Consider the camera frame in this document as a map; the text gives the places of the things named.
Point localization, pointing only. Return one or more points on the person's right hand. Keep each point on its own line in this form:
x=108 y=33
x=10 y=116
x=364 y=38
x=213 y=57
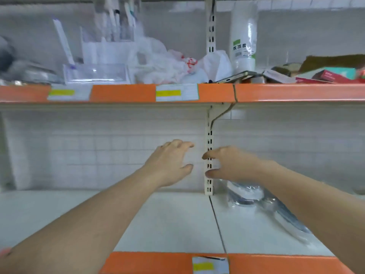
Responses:
x=239 y=163

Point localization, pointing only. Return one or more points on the person's left hand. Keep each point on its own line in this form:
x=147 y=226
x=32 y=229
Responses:
x=165 y=165

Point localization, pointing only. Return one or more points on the blue grey lid plastic box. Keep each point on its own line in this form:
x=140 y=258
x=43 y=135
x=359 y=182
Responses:
x=245 y=194

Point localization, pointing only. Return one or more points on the orange metal store shelving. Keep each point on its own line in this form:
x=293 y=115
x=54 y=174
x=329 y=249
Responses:
x=256 y=93

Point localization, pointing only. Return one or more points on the soap dishes shelf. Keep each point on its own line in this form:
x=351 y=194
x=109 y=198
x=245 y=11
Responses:
x=28 y=71

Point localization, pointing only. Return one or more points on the person's right forearm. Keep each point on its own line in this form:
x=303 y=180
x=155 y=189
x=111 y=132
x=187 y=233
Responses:
x=319 y=208

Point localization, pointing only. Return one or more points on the person's left forearm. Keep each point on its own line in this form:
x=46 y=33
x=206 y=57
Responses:
x=85 y=225

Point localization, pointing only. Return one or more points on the yellow shelf price label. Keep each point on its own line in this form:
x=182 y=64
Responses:
x=69 y=92
x=210 y=266
x=177 y=92

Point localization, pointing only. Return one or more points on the black flat item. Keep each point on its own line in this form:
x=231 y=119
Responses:
x=239 y=77

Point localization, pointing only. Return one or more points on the small white carton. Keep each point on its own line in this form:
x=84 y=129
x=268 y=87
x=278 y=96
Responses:
x=279 y=77

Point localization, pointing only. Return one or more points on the white plastic bag red print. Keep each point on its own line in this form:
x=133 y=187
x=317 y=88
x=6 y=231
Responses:
x=208 y=68

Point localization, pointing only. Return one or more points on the clear plastic bag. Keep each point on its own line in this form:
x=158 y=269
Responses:
x=149 y=62

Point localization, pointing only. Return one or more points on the clear acrylic tray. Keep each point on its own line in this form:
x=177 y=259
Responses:
x=97 y=73

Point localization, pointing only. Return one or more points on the wrapped cup stack green label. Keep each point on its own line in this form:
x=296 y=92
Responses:
x=244 y=37

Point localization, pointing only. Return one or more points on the white pen organizer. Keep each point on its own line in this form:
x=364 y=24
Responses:
x=105 y=51

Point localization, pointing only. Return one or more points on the brown paper package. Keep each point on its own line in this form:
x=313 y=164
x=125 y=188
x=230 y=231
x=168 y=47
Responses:
x=336 y=62

